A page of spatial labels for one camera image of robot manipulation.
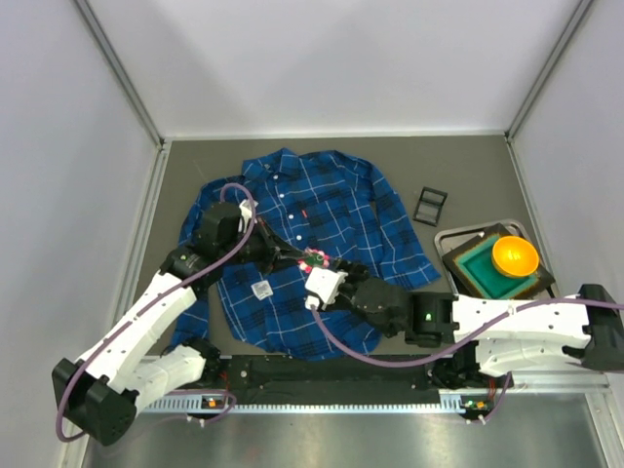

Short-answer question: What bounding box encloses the white paper tag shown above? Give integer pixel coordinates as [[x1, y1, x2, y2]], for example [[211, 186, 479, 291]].
[[252, 280, 273, 300]]

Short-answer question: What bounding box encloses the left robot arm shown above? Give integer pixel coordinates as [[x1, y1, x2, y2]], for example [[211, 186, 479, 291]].
[[52, 202, 308, 447]]

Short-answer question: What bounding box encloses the small black frame stand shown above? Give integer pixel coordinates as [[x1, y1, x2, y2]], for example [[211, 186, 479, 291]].
[[412, 186, 448, 227]]

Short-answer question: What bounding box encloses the pink pompom brooch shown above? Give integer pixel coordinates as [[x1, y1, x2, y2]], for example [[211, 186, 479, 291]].
[[298, 249, 330, 274]]

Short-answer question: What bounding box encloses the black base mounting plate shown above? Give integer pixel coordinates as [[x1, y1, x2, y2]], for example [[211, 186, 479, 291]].
[[203, 355, 443, 406]]

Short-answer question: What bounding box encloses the orange plastic bowl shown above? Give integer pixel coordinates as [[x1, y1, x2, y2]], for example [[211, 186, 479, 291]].
[[491, 236, 540, 278]]

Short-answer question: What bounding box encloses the green square tray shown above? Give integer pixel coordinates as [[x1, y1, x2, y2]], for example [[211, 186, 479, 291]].
[[441, 221, 557, 299]]

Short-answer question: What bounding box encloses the metal baking tray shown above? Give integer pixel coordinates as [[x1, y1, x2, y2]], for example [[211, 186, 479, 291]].
[[433, 217, 576, 298]]

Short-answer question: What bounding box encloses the blue plaid button shirt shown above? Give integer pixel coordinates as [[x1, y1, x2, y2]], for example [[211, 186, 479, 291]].
[[178, 148, 440, 361]]

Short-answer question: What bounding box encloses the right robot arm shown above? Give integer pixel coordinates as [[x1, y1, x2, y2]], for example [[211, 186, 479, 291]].
[[310, 261, 623, 381]]

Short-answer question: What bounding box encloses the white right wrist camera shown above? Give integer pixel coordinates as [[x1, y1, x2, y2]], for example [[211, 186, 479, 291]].
[[305, 267, 348, 310]]

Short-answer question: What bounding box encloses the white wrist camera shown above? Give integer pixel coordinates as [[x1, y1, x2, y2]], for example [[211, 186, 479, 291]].
[[239, 199, 258, 223], [305, 267, 348, 310]]

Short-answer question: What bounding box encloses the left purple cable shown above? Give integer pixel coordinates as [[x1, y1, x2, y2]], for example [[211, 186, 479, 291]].
[[54, 182, 257, 443]]

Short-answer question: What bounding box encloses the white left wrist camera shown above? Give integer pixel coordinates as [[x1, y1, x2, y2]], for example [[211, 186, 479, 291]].
[[239, 199, 258, 223]]

